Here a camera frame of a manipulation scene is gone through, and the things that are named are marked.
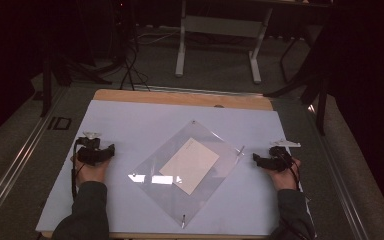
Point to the white table mat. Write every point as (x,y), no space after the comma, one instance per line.
(120,120)

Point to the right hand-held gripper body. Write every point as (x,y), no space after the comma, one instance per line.
(280,160)

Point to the wooden table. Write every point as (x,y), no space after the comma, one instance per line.
(180,97)

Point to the person's left hand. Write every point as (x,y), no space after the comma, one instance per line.
(91,173)

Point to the black metal stand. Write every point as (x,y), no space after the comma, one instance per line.
(320,100)
(46,86)

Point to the white paper sheet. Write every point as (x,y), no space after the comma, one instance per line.
(190,165)

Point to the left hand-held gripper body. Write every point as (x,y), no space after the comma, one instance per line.
(88,155)

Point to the aluminium rail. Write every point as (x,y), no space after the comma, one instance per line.
(16,160)
(341,180)

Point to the white metal desk frame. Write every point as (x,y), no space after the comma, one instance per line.
(220,26)

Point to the person's right hand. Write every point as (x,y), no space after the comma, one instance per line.
(285,180)

